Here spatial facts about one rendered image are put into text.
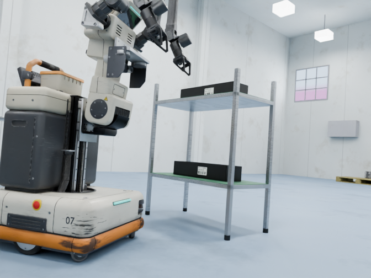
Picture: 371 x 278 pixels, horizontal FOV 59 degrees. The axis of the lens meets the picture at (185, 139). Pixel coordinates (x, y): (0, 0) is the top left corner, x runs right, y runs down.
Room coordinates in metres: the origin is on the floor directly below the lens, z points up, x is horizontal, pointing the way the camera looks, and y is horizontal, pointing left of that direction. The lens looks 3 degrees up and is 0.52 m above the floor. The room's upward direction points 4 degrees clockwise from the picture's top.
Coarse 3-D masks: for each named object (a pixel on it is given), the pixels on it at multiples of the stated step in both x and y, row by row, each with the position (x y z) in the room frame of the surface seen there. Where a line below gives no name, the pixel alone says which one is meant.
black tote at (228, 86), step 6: (210, 84) 2.45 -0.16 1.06; (216, 84) 2.40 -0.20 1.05; (222, 84) 2.35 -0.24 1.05; (228, 84) 2.31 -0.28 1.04; (240, 84) 2.33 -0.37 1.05; (186, 90) 2.66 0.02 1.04; (192, 90) 2.60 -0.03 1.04; (198, 90) 2.55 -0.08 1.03; (204, 90) 2.50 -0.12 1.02; (210, 90) 2.45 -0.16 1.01; (216, 90) 2.40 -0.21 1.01; (222, 90) 2.35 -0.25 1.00; (228, 90) 2.31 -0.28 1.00; (240, 90) 2.34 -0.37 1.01; (246, 90) 2.38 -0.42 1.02; (186, 96) 2.65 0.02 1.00; (192, 96) 2.60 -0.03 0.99
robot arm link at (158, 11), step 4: (136, 0) 1.47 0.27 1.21; (140, 0) 1.46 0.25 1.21; (152, 0) 1.47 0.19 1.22; (156, 0) 1.46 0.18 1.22; (160, 0) 1.45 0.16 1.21; (136, 4) 1.47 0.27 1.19; (140, 4) 1.46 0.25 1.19; (144, 4) 1.46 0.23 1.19; (148, 4) 1.47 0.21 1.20; (152, 4) 1.47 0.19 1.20; (156, 4) 1.45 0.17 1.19; (160, 4) 1.44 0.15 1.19; (164, 4) 1.44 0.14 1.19; (140, 8) 1.47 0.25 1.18; (144, 8) 1.49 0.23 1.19; (156, 8) 1.45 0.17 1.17; (160, 8) 1.45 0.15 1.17; (164, 8) 1.45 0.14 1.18; (156, 12) 1.46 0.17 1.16; (160, 12) 1.46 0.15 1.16; (164, 12) 1.47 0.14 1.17
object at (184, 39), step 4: (168, 32) 1.88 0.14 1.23; (168, 36) 1.88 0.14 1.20; (172, 36) 1.87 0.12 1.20; (180, 36) 1.88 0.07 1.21; (184, 36) 1.87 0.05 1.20; (188, 36) 1.87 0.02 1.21; (168, 40) 1.88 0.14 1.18; (172, 40) 1.89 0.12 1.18; (180, 40) 1.87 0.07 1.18; (184, 40) 1.86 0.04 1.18; (188, 40) 1.86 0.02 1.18; (184, 44) 1.87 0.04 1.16; (188, 44) 1.88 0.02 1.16
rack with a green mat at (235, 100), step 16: (208, 96) 2.26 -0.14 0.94; (224, 96) 2.15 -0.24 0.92; (240, 96) 2.10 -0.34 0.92; (272, 96) 2.36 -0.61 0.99; (192, 112) 3.01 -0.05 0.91; (272, 112) 2.35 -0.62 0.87; (192, 128) 3.01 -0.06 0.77; (272, 128) 2.35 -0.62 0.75; (272, 144) 2.36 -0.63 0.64; (160, 176) 2.61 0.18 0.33; (176, 176) 2.50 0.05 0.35
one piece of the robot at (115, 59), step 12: (120, 48) 1.62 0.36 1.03; (108, 60) 1.64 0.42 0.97; (120, 60) 1.62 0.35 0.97; (132, 60) 1.80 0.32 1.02; (144, 60) 1.78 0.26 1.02; (108, 72) 1.64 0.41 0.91; (120, 72) 1.62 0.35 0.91; (132, 72) 1.88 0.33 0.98; (144, 72) 1.86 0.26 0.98; (132, 84) 1.88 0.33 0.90
